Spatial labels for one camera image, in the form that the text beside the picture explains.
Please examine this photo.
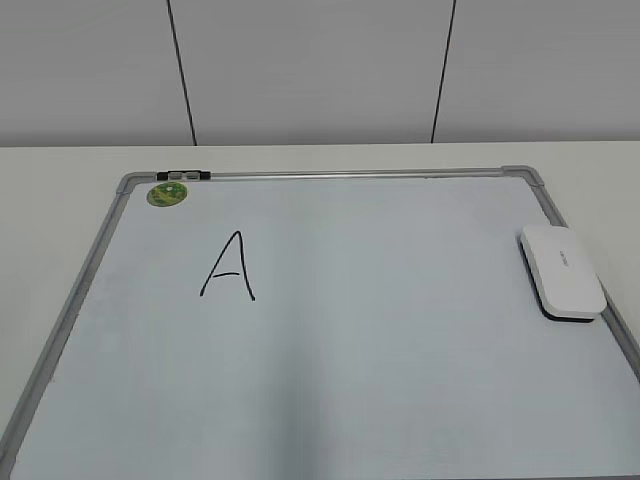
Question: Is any white whiteboard eraser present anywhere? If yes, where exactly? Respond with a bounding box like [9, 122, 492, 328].
[519, 224, 607, 323]

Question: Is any green round magnet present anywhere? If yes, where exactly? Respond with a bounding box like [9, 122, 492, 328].
[146, 182, 188, 208]

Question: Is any whiteboard with aluminium frame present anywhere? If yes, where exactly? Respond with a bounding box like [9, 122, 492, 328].
[1, 166, 639, 479]

